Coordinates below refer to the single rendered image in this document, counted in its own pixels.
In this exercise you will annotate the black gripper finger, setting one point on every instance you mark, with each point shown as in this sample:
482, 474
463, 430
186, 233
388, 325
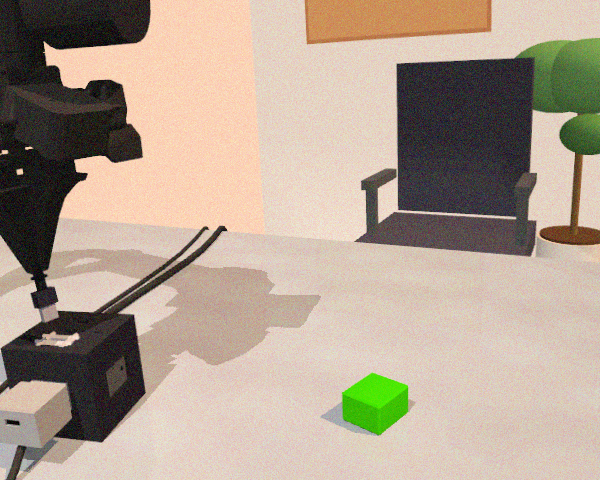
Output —
44, 206
15, 228

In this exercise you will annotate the green cube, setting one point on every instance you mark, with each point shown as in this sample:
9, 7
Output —
375, 403

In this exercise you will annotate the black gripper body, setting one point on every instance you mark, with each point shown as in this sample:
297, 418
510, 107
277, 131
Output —
123, 144

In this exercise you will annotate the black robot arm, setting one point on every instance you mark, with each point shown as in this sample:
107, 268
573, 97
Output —
61, 122

